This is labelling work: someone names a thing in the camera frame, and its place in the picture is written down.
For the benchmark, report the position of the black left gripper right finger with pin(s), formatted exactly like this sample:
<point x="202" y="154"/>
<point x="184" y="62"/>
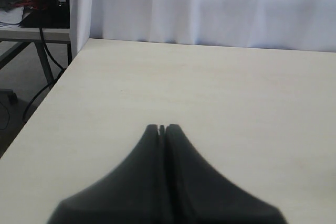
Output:
<point x="200" y="194"/>

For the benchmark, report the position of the grey side table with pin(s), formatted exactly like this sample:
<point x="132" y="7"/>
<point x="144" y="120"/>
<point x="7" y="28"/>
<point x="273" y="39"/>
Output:
<point x="22" y="37"/>

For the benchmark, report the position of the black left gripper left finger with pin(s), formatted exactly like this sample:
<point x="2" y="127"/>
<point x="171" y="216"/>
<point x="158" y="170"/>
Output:
<point x="131" y="193"/>

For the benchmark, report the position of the clutter on side table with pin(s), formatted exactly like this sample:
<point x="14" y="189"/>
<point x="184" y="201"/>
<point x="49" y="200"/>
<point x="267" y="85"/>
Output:
<point x="35" y="14"/>

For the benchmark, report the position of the white curtain backdrop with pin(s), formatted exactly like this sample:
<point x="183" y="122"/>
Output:
<point x="278" y="24"/>

